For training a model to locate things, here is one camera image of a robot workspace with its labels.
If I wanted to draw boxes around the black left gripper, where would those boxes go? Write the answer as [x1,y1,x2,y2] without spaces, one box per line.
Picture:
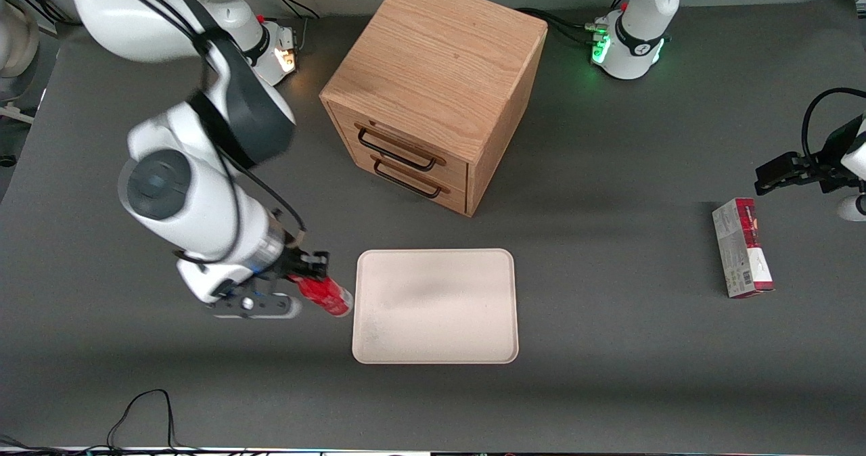
[754,119,865,196]

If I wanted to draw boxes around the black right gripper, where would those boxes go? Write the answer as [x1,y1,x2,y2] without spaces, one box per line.
[260,245,331,297]

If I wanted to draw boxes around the red can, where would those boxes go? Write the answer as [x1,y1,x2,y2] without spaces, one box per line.
[290,273,355,318]

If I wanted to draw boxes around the beige rectangular tray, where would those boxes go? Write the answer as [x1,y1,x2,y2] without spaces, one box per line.
[351,248,520,365]

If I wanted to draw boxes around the red tartan biscuit box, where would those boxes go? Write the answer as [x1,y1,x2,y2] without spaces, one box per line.
[712,198,776,300]

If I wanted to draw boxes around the wooden drawer cabinet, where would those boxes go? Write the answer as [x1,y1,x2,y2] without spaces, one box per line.
[319,0,549,218]

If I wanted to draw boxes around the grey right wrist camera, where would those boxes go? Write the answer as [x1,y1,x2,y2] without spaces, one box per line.
[211,292,302,320]

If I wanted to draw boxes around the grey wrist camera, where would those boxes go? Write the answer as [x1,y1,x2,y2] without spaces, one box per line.
[211,292,302,320]
[836,193,866,223]

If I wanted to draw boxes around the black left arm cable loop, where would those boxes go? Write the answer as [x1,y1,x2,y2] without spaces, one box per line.
[801,87,866,166]

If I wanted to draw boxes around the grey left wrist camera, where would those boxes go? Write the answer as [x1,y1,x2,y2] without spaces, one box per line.
[836,193,866,223]

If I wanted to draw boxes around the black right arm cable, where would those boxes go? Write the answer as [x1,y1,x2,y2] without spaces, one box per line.
[85,0,306,267]

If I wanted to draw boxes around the wooden drawer with black handle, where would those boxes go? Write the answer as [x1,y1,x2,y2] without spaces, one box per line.
[342,146,468,214]
[329,101,470,185]

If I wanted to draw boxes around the black cable at table edge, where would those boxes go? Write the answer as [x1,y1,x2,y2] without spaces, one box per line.
[0,388,271,456]

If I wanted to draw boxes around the black cables at left arm base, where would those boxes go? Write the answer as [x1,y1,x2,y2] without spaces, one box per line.
[518,0,633,45]

